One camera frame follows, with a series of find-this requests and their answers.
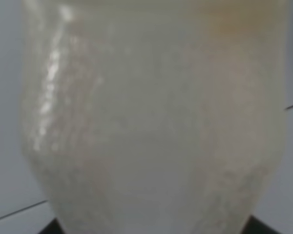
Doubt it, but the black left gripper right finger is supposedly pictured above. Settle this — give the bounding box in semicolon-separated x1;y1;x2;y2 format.
241;216;278;234

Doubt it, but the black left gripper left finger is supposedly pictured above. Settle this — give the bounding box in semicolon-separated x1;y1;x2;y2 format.
39;219;64;234

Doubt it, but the clear plastic drink bottle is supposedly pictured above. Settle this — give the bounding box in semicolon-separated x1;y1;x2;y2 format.
21;0;289;234

